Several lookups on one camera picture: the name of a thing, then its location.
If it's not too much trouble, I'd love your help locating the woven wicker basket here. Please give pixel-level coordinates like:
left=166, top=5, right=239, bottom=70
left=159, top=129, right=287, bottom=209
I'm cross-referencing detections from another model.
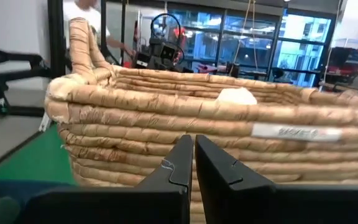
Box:
left=44, top=17, right=358, bottom=224

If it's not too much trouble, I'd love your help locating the person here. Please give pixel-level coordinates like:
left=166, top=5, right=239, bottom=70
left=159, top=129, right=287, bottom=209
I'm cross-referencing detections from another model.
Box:
left=62, top=0, right=136, bottom=60

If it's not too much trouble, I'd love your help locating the green table mat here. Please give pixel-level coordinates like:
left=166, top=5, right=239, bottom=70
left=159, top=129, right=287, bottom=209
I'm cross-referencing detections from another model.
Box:
left=0, top=123, right=78, bottom=187

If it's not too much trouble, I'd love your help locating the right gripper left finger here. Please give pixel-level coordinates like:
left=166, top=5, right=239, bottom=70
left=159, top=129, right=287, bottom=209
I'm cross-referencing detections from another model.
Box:
left=23, top=134, right=194, bottom=224

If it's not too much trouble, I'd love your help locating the glass window wall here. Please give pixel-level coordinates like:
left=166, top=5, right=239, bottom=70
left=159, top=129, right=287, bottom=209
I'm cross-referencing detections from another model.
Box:
left=166, top=2, right=337, bottom=88

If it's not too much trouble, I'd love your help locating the hanging rope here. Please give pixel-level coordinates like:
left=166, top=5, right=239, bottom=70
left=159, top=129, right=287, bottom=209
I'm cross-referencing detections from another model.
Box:
left=228, top=0, right=260, bottom=76

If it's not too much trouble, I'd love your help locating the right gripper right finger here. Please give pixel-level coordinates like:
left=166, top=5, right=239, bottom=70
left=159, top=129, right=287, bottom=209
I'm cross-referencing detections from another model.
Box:
left=195, top=134, right=358, bottom=224

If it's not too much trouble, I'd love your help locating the large white shirt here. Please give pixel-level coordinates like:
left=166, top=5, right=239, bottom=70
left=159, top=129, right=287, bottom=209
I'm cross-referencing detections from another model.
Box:
left=215, top=86, right=258, bottom=106

